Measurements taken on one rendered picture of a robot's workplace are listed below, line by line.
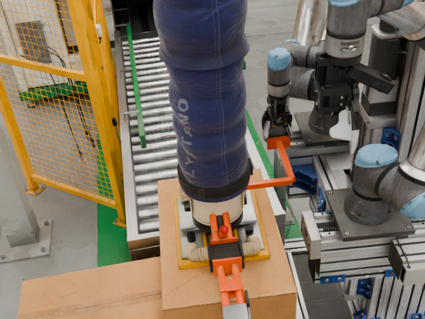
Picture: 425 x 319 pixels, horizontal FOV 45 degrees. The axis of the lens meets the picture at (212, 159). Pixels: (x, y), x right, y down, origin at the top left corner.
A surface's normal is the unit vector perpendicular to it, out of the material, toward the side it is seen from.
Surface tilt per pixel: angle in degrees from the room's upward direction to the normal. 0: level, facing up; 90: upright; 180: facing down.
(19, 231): 90
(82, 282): 0
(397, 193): 72
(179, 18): 76
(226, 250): 0
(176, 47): 102
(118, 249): 0
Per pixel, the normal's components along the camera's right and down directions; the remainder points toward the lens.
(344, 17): -0.35, 0.58
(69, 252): -0.07, -0.80
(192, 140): -0.49, 0.25
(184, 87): -0.51, 0.70
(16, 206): 0.18, 0.59
